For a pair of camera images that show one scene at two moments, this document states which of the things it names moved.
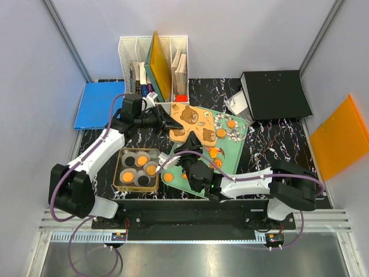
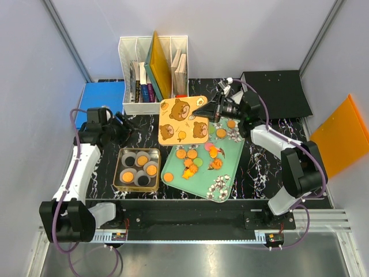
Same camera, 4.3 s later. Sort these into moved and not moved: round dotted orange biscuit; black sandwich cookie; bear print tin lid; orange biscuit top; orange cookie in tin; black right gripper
Moved: black right gripper; bear print tin lid
Not moved: round dotted orange biscuit; orange cookie in tin; black sandwich cookie; orange biscuit top
